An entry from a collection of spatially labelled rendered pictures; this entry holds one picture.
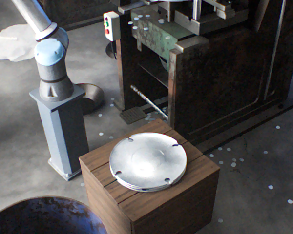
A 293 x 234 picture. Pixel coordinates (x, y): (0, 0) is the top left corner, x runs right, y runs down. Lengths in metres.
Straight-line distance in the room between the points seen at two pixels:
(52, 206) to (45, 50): 0.64
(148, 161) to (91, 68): 1.40
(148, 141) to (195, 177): 0.25
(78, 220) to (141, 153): 0.37
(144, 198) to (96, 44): 1.87
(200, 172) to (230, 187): 0.45
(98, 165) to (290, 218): 0.89
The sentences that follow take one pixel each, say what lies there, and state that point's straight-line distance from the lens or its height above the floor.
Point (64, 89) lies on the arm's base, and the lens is 1.60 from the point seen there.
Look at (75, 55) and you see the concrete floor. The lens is 2.86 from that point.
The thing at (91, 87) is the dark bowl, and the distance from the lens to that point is 2.37.
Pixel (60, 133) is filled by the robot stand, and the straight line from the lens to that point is 1.69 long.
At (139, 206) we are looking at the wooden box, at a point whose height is 0.35.
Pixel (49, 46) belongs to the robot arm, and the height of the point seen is 0.68.
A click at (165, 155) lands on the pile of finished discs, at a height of 0.37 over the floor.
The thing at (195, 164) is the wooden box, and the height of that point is 0.35.
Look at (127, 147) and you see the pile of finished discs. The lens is 1.46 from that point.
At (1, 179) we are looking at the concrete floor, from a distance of 1.99.
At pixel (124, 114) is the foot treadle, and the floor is 0.16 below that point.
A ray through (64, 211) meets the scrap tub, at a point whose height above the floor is 0.41.
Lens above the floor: 1.38
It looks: 39 degrees down
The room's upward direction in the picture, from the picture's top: 2 degrees counter-clockwise
